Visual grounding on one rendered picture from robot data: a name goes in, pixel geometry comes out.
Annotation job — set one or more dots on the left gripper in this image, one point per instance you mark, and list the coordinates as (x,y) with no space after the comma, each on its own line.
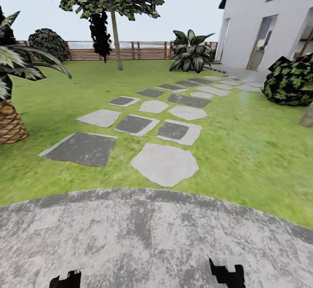
(71,282)

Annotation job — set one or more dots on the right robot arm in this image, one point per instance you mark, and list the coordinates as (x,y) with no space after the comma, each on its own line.
(232,273)

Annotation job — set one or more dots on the fixed window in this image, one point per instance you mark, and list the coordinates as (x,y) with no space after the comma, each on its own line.
(261,42)

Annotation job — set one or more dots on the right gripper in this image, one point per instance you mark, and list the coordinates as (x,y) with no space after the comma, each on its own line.
(223,276)

